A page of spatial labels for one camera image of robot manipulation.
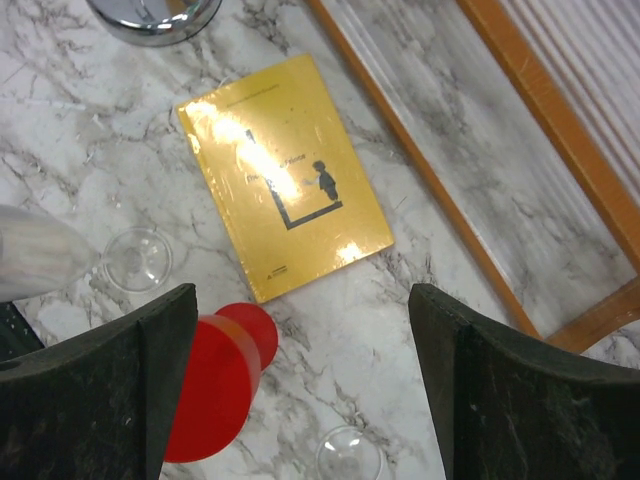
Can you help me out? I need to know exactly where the yellow book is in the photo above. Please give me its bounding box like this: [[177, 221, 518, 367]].
[[177, 54, 394, 303]]

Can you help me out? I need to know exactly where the red plastic wine glass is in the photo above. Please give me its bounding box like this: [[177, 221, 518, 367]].
[[164, 303, 279, 463]]

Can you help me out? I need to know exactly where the chrome wine glass rack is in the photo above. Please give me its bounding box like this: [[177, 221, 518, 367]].
[[87, 0, 222, 47]]

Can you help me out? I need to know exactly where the clear small glass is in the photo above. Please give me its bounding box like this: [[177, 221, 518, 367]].
[[315, 425, 383, 480]]

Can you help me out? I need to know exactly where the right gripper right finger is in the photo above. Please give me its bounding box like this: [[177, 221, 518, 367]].
[[408, 283, 639, 479]]

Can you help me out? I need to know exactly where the wooden shelf rack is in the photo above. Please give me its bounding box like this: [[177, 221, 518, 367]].
[[309, 1, 639, 353]]

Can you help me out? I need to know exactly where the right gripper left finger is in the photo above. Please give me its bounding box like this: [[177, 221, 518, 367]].
[[1, 284, 198, 479]]

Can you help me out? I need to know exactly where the clear champagne flute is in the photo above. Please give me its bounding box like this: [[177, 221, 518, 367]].
[[1, 205, 173, 302]]

